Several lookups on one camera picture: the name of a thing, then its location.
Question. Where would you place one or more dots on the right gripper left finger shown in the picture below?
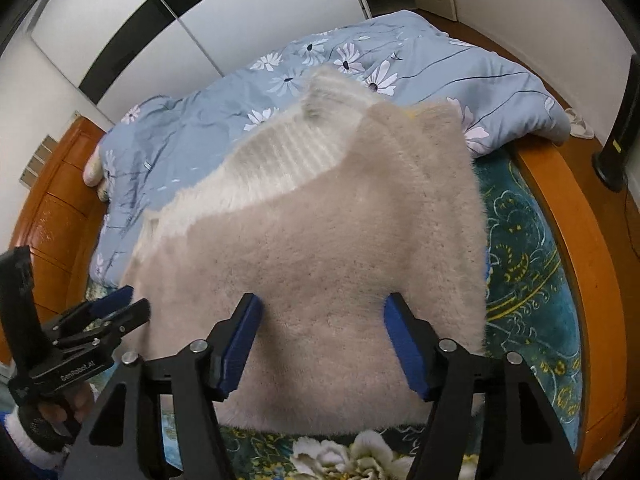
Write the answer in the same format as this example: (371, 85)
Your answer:
(156, 419)

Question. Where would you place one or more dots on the orange wooden bed frame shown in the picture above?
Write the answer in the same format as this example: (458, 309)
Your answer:
(61, 218)

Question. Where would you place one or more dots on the fluffy beige sweater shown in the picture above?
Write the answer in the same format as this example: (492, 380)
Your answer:
(322, 212)

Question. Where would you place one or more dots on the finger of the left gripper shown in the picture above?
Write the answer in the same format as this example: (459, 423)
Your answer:
(89, 311)
(118, 324)

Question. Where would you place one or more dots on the teal floral plush blanket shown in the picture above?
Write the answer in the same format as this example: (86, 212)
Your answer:
(530, 309)

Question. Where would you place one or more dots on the black tower device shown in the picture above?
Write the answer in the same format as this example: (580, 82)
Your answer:
(609, 163)

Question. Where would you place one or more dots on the left hand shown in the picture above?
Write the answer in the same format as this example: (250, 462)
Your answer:
(53, 423)

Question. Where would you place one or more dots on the white sliding wardrobe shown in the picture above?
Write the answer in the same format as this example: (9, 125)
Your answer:
(117, 53)

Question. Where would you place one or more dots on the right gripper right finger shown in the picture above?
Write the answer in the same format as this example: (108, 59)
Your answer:
(521, 438)

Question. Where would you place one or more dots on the light blue floral quilt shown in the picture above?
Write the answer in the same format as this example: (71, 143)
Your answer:
(164, 144)

